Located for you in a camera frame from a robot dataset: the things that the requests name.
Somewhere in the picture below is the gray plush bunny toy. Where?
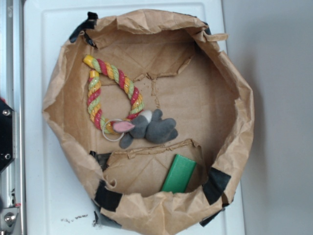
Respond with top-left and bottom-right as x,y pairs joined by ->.
113,109 -> 178,149

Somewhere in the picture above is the brown paper bag bin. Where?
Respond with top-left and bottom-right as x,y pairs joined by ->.
43,9 -> 254,235

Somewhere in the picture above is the green rectangular block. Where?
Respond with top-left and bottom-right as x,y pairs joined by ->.
161,154 -> 197,193

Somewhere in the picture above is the white plastic tray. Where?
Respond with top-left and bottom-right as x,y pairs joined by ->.
23,0 -> 246,235

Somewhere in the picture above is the white plastic ring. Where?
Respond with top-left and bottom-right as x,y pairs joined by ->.
102,118 -> 125,142

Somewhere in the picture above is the multicolor braided rope toy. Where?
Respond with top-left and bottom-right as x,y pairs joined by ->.
83,55 -> 144,134

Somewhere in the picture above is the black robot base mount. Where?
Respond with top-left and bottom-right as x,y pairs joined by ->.
0,98 -> 14,173

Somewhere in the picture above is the aluminum frame rail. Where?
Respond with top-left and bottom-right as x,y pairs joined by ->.
0,0 -> 27,235

